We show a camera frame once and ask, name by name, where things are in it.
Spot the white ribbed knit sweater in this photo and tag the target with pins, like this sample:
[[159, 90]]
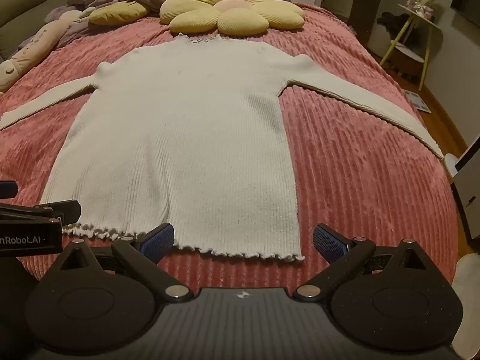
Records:
[[180, 138]]

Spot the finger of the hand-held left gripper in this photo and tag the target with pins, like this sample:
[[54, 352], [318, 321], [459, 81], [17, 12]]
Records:
[[60, 210], [7, 189]]

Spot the yellow leaf pillow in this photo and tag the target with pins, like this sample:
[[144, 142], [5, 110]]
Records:
[[116, 14]]

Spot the yellow-legged side table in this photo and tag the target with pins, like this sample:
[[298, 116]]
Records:
[[412, 48]]

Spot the white bin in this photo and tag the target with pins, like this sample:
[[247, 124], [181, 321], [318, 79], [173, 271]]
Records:
[[380, 43]]

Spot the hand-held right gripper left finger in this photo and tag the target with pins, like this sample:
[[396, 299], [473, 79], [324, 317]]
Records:
[[160, 240]]

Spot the yellow flower pillow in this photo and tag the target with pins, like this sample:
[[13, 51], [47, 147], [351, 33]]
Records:
[[236, 20]]

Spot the grey sofa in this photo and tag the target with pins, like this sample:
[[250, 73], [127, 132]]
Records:
[[22, 7]]

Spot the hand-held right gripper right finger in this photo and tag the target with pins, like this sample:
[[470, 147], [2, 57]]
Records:
[[327, 242]]

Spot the pink plush toy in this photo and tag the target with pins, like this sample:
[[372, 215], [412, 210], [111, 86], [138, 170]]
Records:
[[33, 48]]

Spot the dark cloth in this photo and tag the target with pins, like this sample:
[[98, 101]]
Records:
[[393, 24]]

